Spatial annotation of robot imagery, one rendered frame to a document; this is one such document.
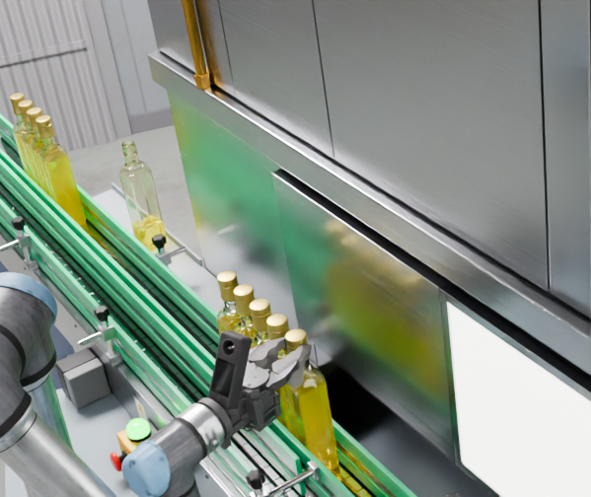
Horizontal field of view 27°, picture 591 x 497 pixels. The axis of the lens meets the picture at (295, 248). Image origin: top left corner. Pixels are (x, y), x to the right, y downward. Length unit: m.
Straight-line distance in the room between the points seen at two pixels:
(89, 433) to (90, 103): 2.90
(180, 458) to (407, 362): 0.39
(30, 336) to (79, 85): 3.56
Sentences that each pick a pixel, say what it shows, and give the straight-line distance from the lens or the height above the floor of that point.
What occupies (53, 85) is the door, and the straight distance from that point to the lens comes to 5.23.
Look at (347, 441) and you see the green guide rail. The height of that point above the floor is 0.96.
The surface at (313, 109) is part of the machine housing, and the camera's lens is 1.95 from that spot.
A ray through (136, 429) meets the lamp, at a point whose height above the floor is 0.85.
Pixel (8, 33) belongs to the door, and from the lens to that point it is 5.15.
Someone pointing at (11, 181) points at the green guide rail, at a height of 0.93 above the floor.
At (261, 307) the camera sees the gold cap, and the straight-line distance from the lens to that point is 2.05.
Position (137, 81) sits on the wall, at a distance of 5.30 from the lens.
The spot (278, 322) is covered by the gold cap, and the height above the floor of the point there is 1.16.
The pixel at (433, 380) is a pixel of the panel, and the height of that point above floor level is 1.13.
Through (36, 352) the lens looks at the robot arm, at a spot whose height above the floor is 1.34.
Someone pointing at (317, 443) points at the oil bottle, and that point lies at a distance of 2.08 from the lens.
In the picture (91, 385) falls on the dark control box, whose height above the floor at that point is 0.80.
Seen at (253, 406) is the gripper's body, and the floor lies 1.13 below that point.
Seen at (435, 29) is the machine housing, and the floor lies 1.71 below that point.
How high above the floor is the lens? 2.33
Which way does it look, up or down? 32 degrees down
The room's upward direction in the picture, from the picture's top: 9 degrees counter-clockwise
